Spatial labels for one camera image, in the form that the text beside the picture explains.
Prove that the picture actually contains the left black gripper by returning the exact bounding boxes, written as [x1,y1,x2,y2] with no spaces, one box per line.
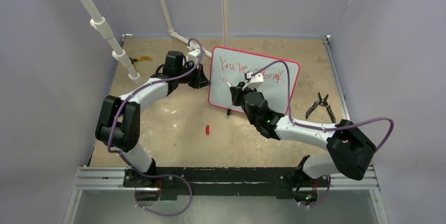
[176,62,210,89]

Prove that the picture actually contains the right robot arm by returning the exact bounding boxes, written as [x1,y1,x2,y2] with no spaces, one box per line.
[229,82,377,186]

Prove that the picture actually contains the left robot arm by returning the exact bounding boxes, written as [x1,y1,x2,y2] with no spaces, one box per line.
[95,49,210,187]

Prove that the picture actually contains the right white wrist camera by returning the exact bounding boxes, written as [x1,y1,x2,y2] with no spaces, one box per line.
[242,72,263,90]

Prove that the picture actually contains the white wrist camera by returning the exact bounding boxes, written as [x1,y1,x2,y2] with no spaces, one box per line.
[242,72,263,90]
[186,48,202,65]

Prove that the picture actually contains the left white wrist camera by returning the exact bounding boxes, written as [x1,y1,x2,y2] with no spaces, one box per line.
[186,48,202,65]

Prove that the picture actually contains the yellow-handled pliers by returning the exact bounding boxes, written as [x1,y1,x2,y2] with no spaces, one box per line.
[129,56,153,66]

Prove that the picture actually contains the black-handled pliers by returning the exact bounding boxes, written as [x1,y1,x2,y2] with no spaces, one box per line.
[305,92,337,124]

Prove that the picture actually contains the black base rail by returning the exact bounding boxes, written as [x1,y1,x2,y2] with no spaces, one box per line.
[123,167,315,200]

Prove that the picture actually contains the white PVC pipe frame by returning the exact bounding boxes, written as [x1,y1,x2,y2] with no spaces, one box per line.
[55,0,232,84]

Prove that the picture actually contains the aluminium extrusion frame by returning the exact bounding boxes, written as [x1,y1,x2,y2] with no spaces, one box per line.
[63,34,389,224]

